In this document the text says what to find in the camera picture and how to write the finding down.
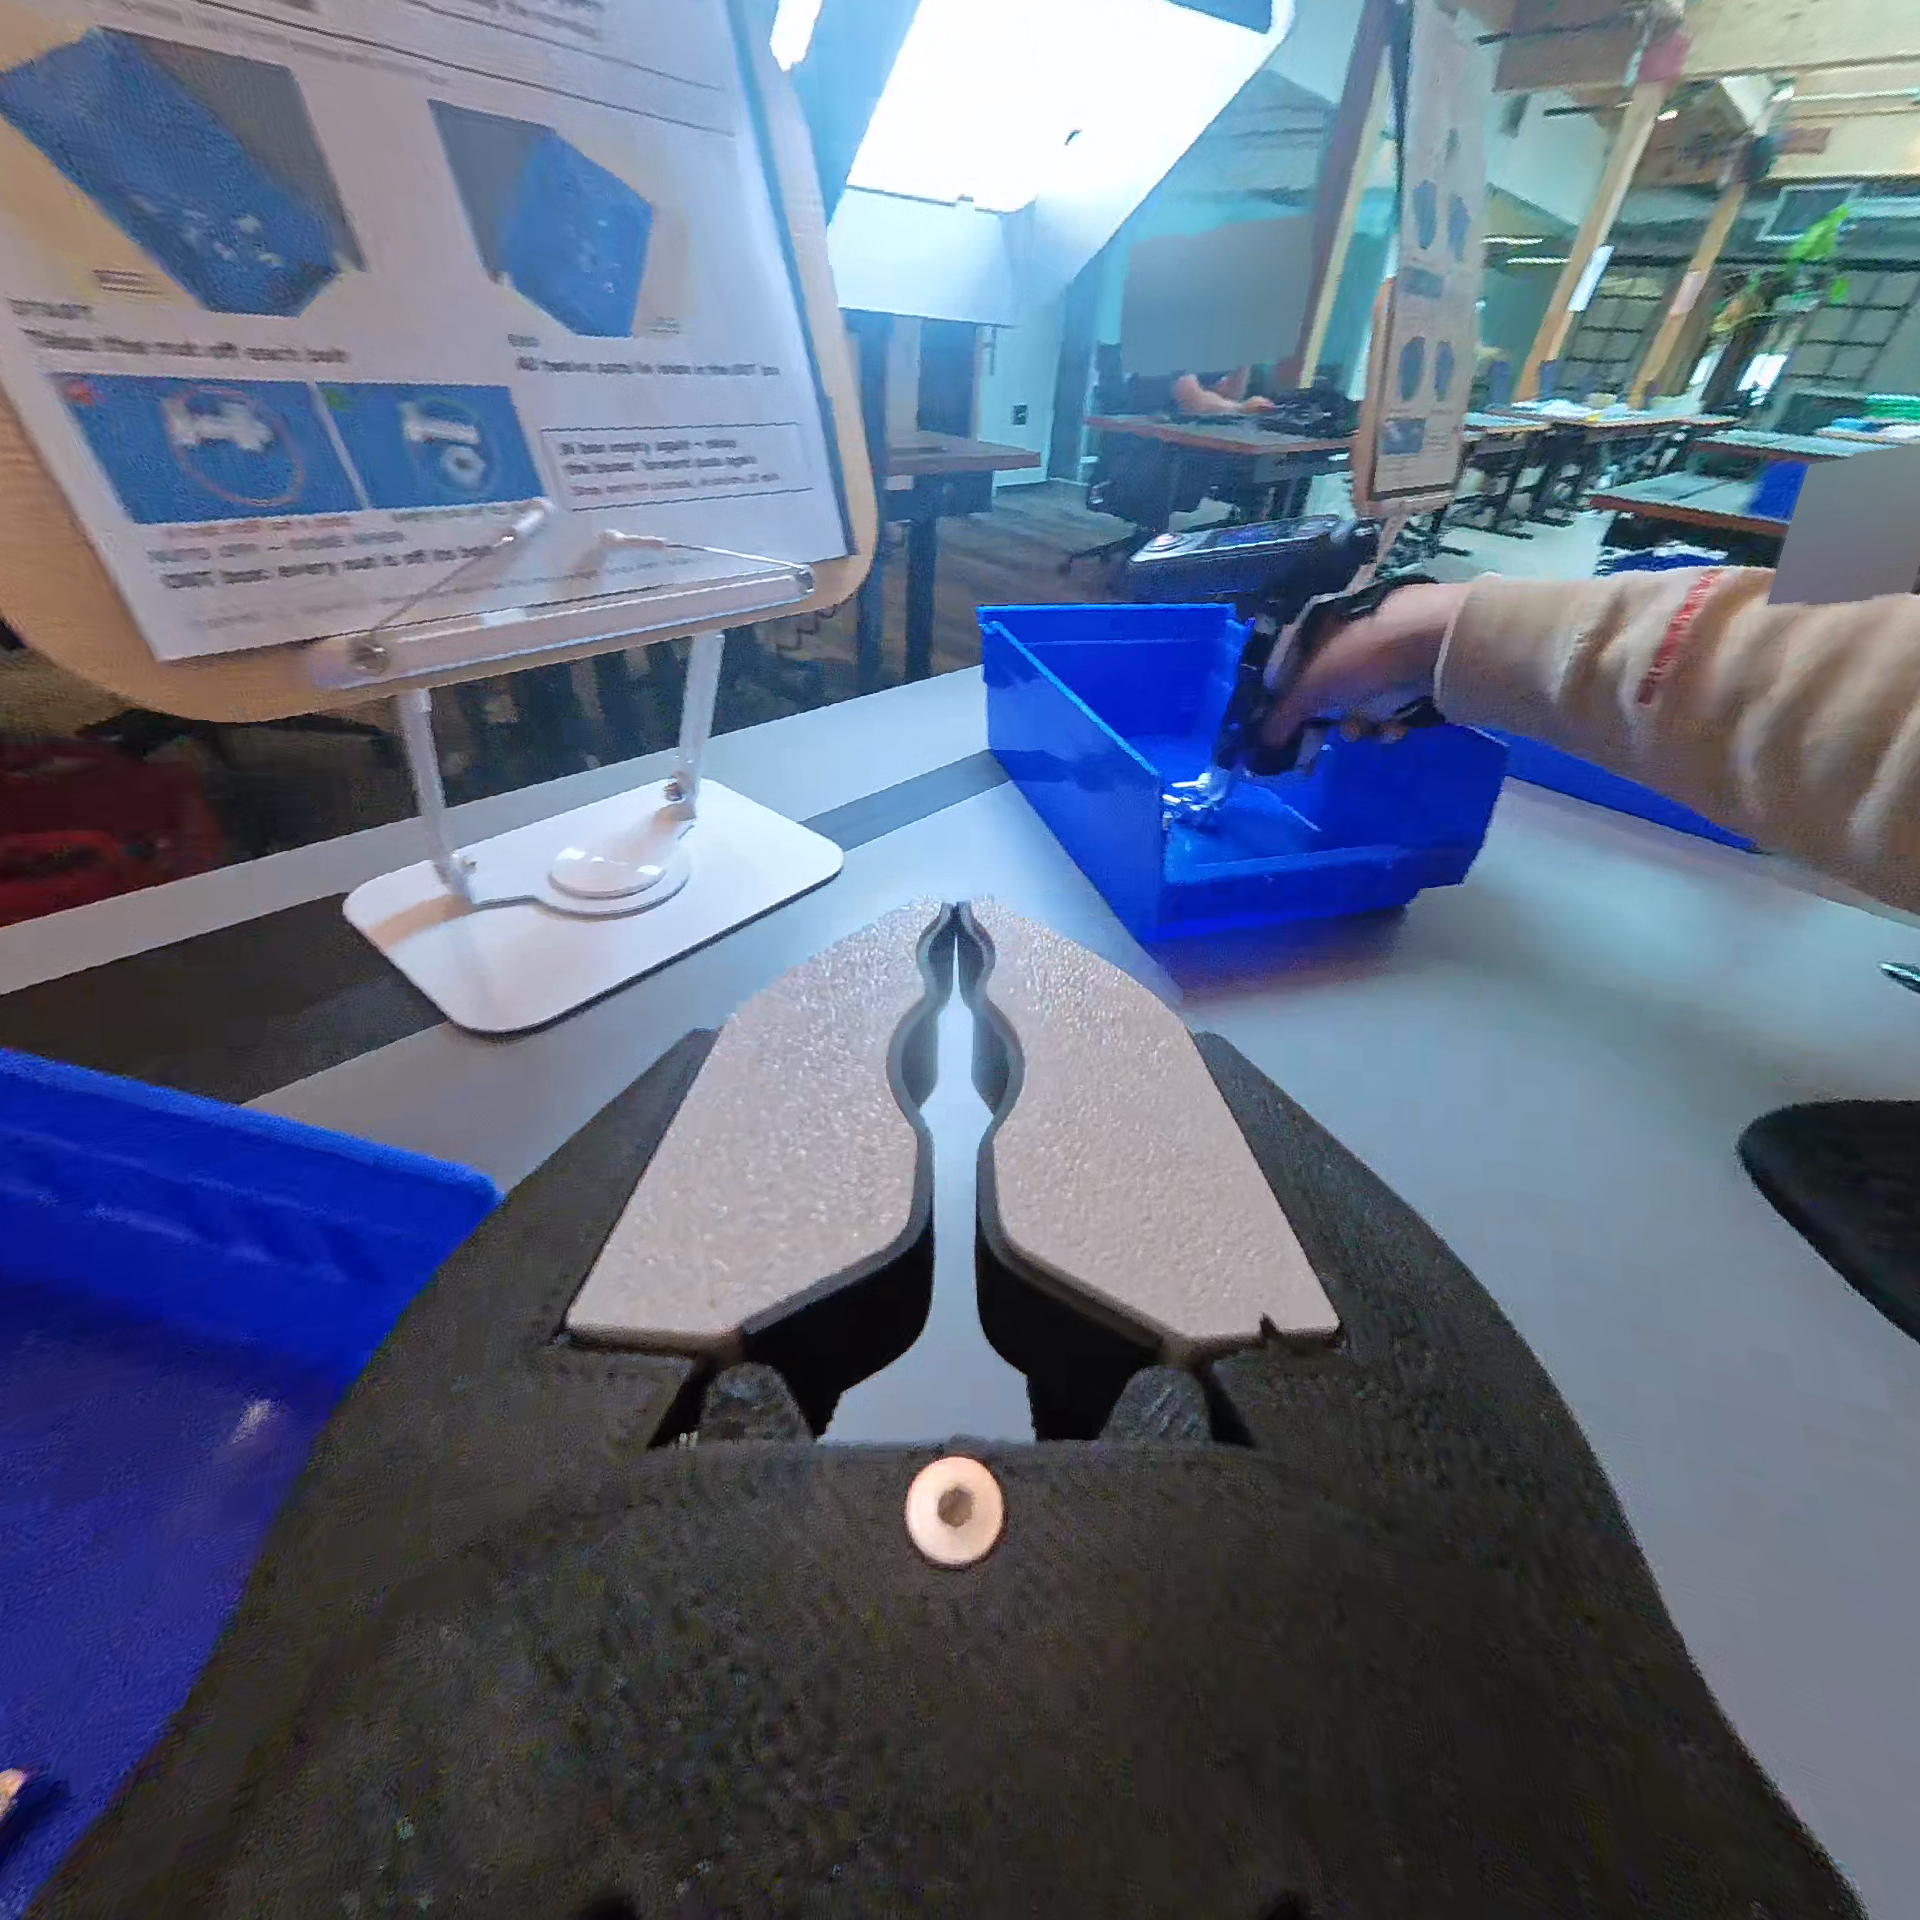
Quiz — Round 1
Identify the red bag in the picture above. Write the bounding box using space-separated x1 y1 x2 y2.
0 735 236 933

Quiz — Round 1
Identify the black chair armrest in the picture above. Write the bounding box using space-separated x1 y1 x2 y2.
1742 1100 1920 1343

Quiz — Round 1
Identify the cardboard sign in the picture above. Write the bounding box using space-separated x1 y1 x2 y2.
1351 0 1497 512

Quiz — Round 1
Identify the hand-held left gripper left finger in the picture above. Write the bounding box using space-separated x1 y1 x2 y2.
566 896 963 1367

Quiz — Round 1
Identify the white instruction sheet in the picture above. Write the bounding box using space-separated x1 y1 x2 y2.
0 0 851 662

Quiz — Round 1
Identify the person's right forearm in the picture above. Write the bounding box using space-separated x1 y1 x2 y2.
1436 565 1920 916

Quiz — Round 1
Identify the person's right hand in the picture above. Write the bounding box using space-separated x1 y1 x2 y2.
1263 580 1479 752

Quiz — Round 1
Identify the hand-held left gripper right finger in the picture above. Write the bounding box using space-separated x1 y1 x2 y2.
959 896 1347 1375

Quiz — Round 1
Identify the wooden desk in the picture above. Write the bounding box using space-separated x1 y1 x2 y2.
1088 415 1367 557
871 429 1042 685

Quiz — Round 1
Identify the studio softbox light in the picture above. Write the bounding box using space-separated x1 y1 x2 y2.
776 0 1299 327

